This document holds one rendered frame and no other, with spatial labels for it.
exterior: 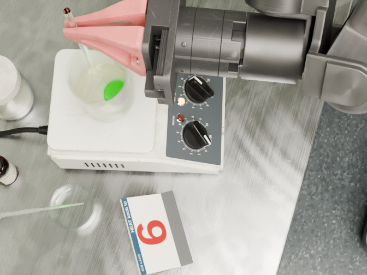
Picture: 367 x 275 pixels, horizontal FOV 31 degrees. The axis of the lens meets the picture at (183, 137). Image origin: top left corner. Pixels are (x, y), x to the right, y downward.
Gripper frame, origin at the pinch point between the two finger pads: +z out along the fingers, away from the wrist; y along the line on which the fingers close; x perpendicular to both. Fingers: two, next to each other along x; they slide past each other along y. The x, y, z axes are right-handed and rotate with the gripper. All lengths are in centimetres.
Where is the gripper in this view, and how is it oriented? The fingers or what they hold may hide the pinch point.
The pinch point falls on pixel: (74, 29)
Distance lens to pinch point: 58.1
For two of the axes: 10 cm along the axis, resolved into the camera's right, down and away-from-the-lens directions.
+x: 0.3, 2.5, 9.7
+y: -1.1, 9.6, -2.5
